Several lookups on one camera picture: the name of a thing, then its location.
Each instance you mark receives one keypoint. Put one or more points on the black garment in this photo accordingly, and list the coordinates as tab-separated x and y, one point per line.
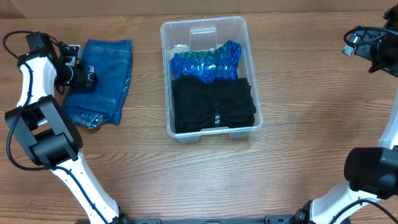
223	103

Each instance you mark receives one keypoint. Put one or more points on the clear plastic storage bin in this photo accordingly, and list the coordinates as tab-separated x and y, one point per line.
208	35

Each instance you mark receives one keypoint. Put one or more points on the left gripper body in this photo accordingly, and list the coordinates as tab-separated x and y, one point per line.
75	76

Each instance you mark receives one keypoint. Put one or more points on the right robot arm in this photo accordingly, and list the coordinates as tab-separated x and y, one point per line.
370	173

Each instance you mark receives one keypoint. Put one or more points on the blue denim jeans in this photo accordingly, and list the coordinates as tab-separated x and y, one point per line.
113	63

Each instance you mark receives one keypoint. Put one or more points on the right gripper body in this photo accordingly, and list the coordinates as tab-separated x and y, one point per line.
381	50

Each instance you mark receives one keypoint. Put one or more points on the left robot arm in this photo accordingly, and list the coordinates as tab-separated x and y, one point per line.
44	130

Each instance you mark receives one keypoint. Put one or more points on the blue sparkly garment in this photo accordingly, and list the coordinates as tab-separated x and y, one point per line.
207	66

